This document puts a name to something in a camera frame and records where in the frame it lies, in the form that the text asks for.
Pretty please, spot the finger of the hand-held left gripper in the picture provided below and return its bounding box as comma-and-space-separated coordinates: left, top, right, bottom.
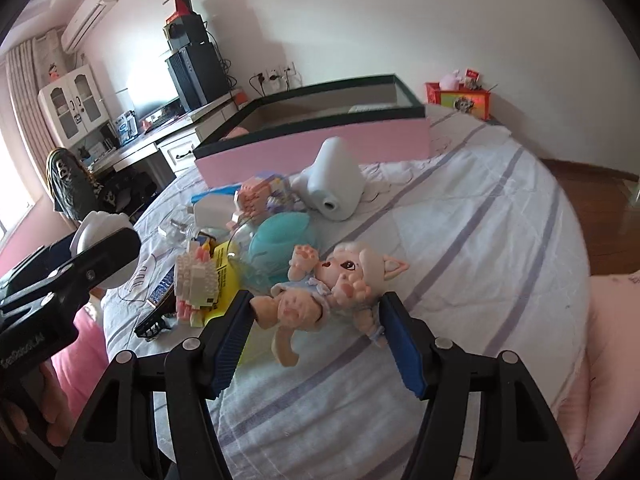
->
45, 227, 142, 301
15, 237, 78, 273

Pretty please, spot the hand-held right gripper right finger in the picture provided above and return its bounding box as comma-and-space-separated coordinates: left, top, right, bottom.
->
377, 291, 583, 480

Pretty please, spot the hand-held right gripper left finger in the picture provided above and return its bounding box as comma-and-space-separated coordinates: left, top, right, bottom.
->
55, 290, 256, 480

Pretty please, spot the white round plastic toy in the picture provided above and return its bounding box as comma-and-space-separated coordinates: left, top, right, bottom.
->
70, 210, 142, 291

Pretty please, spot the yellow highlighter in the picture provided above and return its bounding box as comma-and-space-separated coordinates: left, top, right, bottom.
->
202, 240, 251, 328

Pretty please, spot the white and pink block figure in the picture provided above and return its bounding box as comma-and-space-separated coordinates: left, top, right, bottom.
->
174, 244, 218, 327

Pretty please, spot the small doll with cat ears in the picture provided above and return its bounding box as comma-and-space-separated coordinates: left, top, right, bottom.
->
270, 241, 411, 367

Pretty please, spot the teal plastic toy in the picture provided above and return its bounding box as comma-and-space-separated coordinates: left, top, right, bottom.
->
247, 211, 318, 286

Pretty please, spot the white toy camera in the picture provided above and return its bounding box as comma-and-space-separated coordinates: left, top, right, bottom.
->
290, 137, 366, 222

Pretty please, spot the pink tray with dark rim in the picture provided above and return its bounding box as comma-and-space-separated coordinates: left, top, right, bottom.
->
192, 74, 432, 188

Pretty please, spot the person's left hand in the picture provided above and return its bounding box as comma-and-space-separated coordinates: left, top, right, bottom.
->
0, 397, 68, 448

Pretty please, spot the black office chair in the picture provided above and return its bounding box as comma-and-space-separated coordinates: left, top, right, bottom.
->
47, 147, 161, 226

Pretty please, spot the pink blanket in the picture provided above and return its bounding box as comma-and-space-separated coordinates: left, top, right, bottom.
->
47, 300, 113, 431

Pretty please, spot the clear glass bottle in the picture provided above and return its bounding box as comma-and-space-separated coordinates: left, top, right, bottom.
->
157, 217, 201, 242

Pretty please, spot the black printed jacket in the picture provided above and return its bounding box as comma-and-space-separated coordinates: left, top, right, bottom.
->
47, 147, 108, 223

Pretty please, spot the white desk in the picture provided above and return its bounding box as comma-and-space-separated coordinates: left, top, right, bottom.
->
75, 87, 246, 181

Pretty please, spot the blue and white box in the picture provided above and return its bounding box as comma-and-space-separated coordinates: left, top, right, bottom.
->
114, 112, 138, 141

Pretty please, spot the blue highlighter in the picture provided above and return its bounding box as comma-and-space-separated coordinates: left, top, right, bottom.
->
192, 184, 243, 203

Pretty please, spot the beige curtain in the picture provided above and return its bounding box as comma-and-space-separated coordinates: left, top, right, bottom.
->
0, 27, 68, 221

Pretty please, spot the white glass-door cabinet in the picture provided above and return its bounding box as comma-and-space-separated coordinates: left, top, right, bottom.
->
39, 64, 108, 150

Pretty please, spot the computer monitor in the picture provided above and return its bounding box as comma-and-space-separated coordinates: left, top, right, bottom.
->
125, 60, 183, 121

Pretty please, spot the black computer tower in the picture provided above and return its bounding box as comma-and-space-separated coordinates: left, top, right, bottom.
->
165, 40, 231, 113

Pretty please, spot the pale pink printed cloth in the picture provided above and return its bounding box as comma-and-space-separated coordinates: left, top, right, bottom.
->
545, 267, 640, 480

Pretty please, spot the white air conditioner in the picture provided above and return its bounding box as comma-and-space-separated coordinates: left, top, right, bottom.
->
61, 0, 118, 53

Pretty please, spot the black speaker box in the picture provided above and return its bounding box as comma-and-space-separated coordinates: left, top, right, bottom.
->
164, 12, 208, 51

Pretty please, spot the red printed box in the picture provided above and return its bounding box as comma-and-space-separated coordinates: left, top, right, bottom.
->
425, 81, 492, 122

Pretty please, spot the white wall socket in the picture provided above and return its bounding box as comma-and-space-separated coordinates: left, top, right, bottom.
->
250, 62, 301, 91

